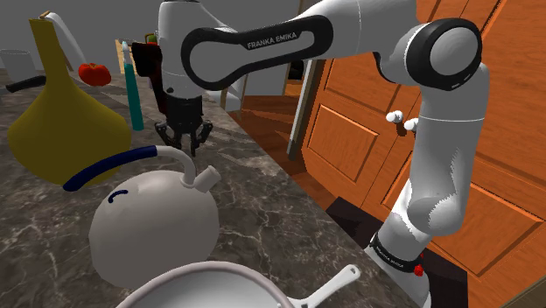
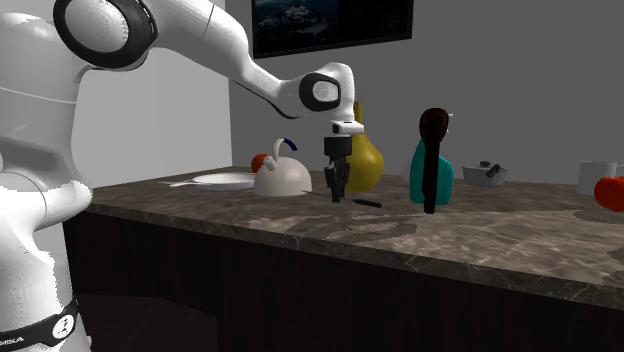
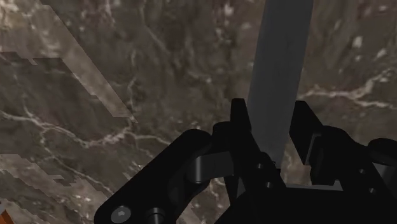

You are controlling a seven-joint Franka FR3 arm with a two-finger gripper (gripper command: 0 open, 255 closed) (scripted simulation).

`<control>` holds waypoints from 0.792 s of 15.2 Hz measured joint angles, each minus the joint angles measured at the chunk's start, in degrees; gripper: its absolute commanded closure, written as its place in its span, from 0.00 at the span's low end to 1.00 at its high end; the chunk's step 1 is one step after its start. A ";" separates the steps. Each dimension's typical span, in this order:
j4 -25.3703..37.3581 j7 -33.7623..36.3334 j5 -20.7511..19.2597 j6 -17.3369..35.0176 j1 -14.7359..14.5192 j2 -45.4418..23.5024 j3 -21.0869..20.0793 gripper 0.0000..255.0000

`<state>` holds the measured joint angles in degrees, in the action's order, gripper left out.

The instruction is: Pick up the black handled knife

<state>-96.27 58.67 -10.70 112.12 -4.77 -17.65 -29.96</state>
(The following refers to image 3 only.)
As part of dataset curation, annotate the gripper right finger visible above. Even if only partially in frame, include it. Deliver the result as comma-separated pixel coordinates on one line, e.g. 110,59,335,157
288,100,397,200

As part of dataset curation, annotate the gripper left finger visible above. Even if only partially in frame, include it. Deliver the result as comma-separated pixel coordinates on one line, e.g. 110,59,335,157
94,98,287,224

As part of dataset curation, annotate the grey long bar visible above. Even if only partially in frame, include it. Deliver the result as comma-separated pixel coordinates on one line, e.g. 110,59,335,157
247,0,314,169

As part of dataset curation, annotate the orange object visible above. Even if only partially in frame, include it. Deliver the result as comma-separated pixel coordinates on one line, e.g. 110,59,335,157
0,202,15,224

